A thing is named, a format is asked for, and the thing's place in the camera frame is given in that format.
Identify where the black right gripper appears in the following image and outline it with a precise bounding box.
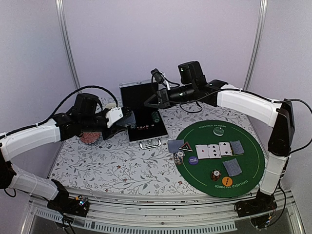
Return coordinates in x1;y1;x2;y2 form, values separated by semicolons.
144;82;196;109

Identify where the blue playing card deck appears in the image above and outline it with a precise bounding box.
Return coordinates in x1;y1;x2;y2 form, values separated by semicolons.
116;111;136;127

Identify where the aluminium poker case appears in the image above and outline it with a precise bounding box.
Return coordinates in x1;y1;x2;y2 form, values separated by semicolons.
119;80;168;150

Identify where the triangular all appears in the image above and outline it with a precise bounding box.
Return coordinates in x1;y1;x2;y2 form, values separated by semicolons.
179;142;193;152

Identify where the purple small blind button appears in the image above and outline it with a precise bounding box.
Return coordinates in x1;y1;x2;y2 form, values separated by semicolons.
188;156;198;165

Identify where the clear dealer button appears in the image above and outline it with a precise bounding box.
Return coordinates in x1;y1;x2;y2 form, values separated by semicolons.
213;127;224;137

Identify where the three of spades card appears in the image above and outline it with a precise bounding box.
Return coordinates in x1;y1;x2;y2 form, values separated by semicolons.
208;144;221;159

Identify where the orange poker chip stack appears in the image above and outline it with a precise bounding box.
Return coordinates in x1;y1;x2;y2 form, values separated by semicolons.
211;170;220;182

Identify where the dealt blue playing card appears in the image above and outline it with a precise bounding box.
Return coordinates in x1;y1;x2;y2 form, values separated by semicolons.
225;163;242;176

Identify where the orange big blind button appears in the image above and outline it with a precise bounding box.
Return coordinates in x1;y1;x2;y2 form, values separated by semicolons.
222;176;233;187

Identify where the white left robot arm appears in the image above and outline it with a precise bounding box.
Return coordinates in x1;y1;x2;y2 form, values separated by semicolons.
0;108;126;212

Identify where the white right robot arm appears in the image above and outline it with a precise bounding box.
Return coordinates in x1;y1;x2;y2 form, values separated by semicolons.
144;79;312;213

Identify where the green poker chip stack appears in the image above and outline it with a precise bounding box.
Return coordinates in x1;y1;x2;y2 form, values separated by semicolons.
151;111;160;123

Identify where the red dice row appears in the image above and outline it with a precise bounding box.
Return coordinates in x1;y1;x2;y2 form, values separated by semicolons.
136;124;155;130

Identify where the cream ribbed ceramic mug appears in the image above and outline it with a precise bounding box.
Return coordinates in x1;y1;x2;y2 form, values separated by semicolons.
105;103;117;109

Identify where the red patterned bowl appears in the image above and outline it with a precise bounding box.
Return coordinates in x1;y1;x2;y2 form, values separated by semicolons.
79;132;100;145

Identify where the green round poker mat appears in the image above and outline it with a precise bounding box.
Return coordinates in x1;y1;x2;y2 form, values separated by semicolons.
177;120;265;198

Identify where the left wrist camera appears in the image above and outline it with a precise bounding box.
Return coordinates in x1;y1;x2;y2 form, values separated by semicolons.
73;93;123;127

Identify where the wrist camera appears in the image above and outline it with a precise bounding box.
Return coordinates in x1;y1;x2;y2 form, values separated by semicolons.
150;61;208;90
73;93;123;127

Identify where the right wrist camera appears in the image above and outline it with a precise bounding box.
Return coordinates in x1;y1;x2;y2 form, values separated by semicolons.
150;61;208;90

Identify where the front aluminium rail base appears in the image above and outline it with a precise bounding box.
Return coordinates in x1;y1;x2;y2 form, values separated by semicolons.
21;188;307;234

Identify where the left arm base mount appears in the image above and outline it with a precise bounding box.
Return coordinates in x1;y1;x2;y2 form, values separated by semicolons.
47;191;90;217

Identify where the left aluminium frame post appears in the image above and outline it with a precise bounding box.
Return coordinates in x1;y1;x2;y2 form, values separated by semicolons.
55;0;81;89

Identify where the aluminium frame post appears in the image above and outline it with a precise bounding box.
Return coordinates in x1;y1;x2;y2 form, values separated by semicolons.
55;0;81;89
243;0;269;90

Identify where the right aluminium frame post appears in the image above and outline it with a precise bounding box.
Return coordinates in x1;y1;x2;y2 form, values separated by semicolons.
243;0;269;90

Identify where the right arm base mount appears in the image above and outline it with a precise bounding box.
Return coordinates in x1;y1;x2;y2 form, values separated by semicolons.
234;190;277;229

